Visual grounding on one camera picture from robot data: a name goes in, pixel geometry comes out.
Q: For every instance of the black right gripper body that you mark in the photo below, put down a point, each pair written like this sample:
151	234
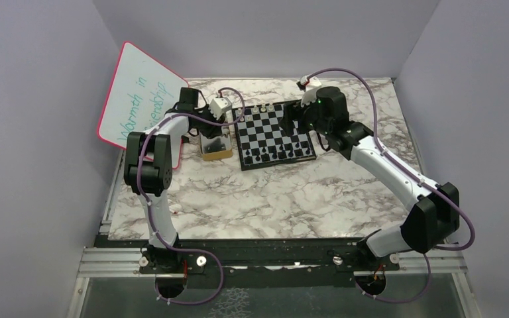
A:
313	122

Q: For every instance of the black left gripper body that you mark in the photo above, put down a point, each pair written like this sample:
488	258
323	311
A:
206	129

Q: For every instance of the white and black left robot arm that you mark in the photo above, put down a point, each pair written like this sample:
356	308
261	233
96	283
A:
151	157

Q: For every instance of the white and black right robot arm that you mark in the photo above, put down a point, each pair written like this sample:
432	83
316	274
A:
432	208

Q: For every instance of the black and white chessboard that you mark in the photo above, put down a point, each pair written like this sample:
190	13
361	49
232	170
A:
264	132

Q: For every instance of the pink framed whiteboard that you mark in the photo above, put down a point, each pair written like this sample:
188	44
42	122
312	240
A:
141	90

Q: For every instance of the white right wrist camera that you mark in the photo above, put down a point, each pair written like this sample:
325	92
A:
309	85

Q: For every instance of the aluminium extrusion rail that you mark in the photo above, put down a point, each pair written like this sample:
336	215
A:
110	263
441	262

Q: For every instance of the right aluminium extrusion rail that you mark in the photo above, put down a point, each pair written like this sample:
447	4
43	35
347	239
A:
441	262

